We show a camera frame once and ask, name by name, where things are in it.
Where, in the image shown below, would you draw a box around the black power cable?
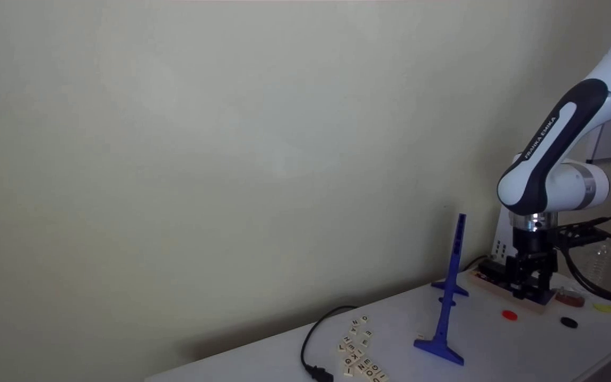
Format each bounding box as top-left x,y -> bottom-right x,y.
299,304 -> 358,382

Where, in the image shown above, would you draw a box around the white speaker box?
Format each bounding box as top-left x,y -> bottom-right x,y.
493,207 -> 519,260

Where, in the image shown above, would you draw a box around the small brown wooden object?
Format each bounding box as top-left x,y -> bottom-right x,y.
557,290 -> 586,308

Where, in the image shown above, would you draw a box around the blue connect four grid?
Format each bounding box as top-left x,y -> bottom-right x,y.
415,214 -> 470,365

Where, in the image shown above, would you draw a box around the white letter tiles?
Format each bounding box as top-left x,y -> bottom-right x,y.
338,315 -> 390,382

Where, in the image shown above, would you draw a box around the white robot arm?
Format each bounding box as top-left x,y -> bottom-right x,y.
496,47 -> 611,300

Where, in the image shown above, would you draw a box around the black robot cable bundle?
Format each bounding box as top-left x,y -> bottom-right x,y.
551,210 -> 611,312

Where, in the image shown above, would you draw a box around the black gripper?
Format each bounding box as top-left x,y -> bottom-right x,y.
505,229 -> 557,304

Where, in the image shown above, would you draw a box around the black game token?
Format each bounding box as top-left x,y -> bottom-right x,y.
561,315 -> 579,329

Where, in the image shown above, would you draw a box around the black remote control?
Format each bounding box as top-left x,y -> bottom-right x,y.
478,259 -> 509,283

